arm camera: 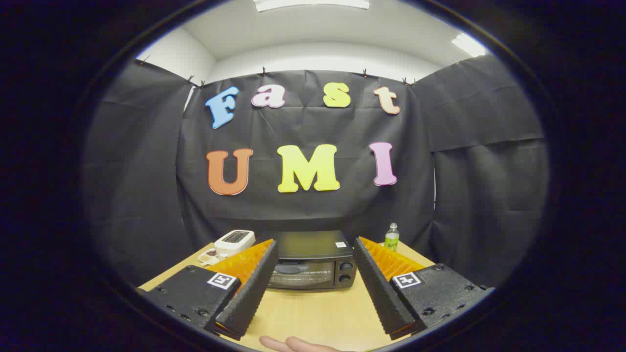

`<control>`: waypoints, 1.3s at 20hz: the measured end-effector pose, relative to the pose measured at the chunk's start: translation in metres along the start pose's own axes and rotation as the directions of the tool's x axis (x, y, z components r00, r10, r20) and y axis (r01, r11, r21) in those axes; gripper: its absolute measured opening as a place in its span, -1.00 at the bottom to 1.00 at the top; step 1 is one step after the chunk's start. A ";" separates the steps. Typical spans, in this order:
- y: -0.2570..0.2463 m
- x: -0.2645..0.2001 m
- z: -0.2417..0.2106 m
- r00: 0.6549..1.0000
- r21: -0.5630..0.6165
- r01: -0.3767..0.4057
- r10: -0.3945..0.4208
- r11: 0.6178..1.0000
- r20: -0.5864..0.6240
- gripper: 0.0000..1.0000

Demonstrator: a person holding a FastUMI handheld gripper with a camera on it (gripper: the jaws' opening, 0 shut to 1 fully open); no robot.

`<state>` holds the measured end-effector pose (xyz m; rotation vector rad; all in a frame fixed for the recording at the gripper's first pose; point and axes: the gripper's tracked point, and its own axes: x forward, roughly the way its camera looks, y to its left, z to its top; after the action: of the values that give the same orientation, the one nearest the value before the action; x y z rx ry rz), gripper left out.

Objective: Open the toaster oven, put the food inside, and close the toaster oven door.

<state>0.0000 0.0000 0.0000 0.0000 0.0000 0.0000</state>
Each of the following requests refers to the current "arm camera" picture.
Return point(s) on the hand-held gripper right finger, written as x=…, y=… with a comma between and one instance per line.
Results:
x=379, y=288

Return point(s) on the green label drink bottle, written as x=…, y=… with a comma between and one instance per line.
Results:
x=391, y=239

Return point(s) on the white pop-up toaster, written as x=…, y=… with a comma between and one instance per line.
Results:
x=234, y=240

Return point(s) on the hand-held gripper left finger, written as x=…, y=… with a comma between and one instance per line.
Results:
x=254, y=288

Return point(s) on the ceiling light panel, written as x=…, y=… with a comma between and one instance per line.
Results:
x=313, y=4
x=468, y=45

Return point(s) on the black toaster oven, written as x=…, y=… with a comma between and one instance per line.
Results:
x=313, y=244

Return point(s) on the small white snack dish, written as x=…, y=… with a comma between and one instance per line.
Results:
x=209, y=255

